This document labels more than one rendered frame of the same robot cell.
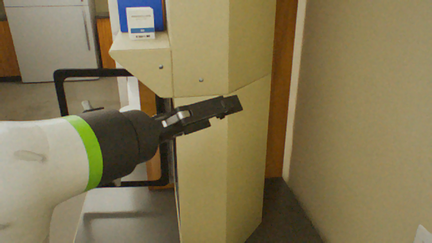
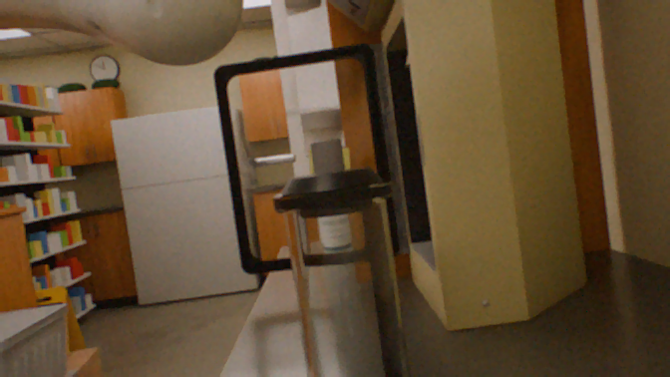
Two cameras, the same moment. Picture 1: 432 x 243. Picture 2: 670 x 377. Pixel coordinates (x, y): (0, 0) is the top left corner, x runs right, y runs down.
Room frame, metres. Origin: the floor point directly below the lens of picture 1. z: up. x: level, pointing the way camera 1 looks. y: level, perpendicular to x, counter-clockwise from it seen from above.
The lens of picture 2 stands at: (-0.15, 0.08, 1.19)
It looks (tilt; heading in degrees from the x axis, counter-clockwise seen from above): 3 degrees down; 9
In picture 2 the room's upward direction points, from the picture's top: 8 degrees counter-clockwise
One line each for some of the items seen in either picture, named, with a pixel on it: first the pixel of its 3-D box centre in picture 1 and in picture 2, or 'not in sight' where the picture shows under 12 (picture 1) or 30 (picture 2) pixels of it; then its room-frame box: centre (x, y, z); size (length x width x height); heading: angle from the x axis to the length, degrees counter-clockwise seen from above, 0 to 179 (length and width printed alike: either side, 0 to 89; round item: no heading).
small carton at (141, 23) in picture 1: (140, 23); not in sight; (0.75, 0.16, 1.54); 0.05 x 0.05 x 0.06; 18
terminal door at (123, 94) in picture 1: (116, 132); (306, 162); (0.94, 0.31, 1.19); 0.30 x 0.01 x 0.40; 93
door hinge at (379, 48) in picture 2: (168, 131); (392, 150); (0.95, 0.15, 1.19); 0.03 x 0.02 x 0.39; 10
